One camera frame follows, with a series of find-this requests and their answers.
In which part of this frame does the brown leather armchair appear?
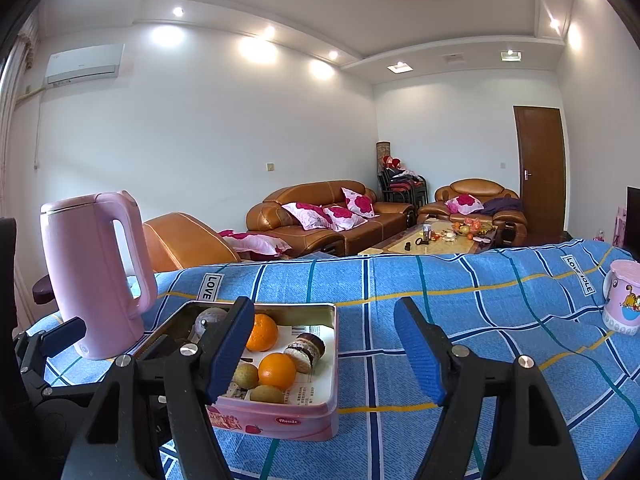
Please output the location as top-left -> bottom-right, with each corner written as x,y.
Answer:
417,178 -> 528,248

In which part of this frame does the pink tin box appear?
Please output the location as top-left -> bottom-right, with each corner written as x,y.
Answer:
131,301 -> 340,442

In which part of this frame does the brown leather seat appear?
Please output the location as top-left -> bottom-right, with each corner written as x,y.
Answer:
142,212 -> 242,273

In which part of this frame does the blue plaid cloth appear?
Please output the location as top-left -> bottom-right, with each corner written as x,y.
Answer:
22,240 -> 640,480

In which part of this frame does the white air conditioner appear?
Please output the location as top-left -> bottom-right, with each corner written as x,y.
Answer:
44,43 -> 125,86

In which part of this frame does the dark padded stool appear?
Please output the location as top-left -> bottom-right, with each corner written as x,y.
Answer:
31,277 -> 56,306

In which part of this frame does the beige curtain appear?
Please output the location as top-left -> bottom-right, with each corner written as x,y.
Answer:
0,12 -> 40,241

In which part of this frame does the stack of dark chairs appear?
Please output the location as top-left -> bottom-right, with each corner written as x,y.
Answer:
380,167 -> 427,207

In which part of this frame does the printed paper sheet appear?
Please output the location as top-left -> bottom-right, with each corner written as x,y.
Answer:
220,325 -> 333,406

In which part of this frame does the purple fig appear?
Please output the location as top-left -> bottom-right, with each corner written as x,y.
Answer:
190,307 -> 229,340

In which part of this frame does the small yellow fruit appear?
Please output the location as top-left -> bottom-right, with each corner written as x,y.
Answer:
233,363 -> 260,390

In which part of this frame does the plate of fruit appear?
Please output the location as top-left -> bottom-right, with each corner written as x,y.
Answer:
450,217 -> 493,238

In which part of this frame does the brown leather sofa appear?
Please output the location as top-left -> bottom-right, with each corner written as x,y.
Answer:
246,180 -> 418,258

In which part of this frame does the purple blanket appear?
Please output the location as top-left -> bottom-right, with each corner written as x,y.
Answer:
482,197 -> 523,216

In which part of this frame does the brown wooden door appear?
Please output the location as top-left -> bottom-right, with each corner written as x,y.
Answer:
513,105 -> 568,241

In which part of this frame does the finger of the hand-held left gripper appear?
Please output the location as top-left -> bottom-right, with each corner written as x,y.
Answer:
20,360 -> 113,403
14,316 -> 89,362

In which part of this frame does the black television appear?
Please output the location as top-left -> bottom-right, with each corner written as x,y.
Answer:
626,186 -> 640,250

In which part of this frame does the tall patterned vase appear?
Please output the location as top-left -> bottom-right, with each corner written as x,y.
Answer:
376,141 -> 392,191

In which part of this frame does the pink cartoon mug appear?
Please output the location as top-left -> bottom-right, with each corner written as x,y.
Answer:
601,260 -> 640,336

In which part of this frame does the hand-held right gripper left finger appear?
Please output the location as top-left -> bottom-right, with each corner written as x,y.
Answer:
60,296 -> 256,480

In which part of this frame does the pink electric kettle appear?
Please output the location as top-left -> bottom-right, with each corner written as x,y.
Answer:
39,190 -> 159,361

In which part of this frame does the orange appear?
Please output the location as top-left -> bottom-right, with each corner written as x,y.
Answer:
258,352 -> 298,391
244,313 -> 279,352

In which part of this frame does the wooden coffee table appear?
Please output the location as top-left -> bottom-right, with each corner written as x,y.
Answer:
371,219 -> 500,256

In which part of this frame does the pink floral pillow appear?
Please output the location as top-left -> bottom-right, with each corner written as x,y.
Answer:
341,187 -> 376,218
322,205 -> 368,232
445,194 -> 485,215
281,202 -> 333,232

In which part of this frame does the yellowish brown kiwi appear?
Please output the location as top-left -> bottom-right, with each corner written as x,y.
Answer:
249,384 -> 286,405

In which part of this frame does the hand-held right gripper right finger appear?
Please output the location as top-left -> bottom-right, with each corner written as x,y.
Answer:
393,296 -> 586,480

